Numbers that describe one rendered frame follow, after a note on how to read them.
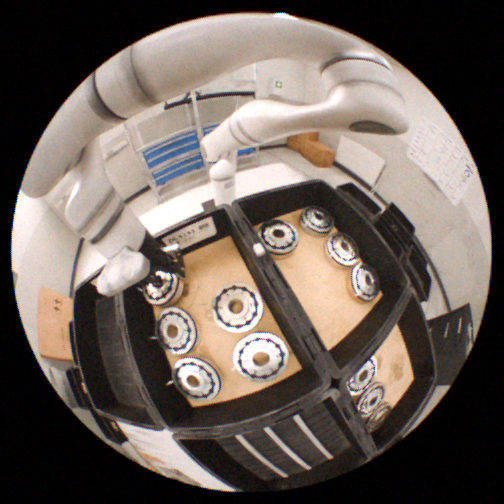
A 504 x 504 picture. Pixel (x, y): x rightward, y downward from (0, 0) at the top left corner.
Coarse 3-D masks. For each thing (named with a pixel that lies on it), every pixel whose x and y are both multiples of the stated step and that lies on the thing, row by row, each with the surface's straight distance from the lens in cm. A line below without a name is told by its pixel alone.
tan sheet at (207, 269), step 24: (192, 264) 37; (216, 264) 35; (240, 264) 34; (192, 288) 34; (216, 288) 32; (192, 312) 33; (264, 312) 30; (216, 336) 31; (240, 336) 30; (216, 360) 32; (264, 360) 31; (240, 384) 33; (264, 384) 33
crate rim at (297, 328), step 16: (224, 208) 31; (176, 224) 32; (240, 224) 27; (256, 256) 23; (272, 288) 21; (288, 304) 21; (288, 320) 21; (128, 336) 31; (304, 336) 21; (128, 352) 31; (320, 368) 23; (144, 384) 31; (320, 384) 25; (304, 400) 25; (160, 416) 32; (256, 416) 25; (272, 416) 25; (176, 432) 33; (192, 432) 31; (208, 432) 29
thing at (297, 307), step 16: (272, 192) 35; (336, 192) 44; (240, 208) 30; (352, 208) 41; (368, 224) 40; (256, 240) 25; (384, 240) 41; (272, 272) 22; (288, 288) 21; (400, 304) 37; (304, 320) 21; (320, 352) 23; (336, 368) 25; (352, 368) 27
